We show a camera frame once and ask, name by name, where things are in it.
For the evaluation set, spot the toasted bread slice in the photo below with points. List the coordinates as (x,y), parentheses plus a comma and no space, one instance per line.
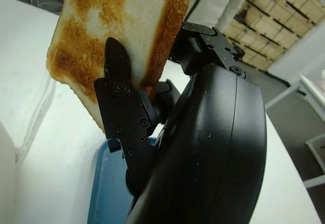
(101,18)

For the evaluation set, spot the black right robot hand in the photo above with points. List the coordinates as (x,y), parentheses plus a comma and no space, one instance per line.
(215,137)

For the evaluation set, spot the blue rectangular tray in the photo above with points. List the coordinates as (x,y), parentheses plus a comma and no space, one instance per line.
(109,183)

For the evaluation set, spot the white frame table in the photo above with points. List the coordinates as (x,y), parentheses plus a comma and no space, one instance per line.
(312,87)

